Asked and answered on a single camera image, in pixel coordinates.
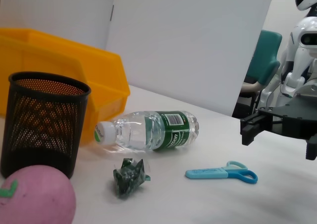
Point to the yellow plastic storage bin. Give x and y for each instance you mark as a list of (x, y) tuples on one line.
[(106, 68)]

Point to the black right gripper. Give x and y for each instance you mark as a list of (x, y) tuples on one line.
[(294, 117)]

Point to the black mesh pen cup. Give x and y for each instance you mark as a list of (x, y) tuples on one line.
[(42, 134)]

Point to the green plastic wrapper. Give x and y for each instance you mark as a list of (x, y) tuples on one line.
[(128, 179)]

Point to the teal chair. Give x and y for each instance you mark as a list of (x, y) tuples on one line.
[(266, 58)]

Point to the blue safety scissors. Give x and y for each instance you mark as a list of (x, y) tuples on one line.
[(205, 173)]

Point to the clear green-label water bottle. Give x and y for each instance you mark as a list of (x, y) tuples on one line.
[(148, 129)]

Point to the pink toy peach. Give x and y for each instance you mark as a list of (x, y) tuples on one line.
[(42, 199)]

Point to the white humanoid robot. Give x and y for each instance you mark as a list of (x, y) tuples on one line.
[(301, 60)]

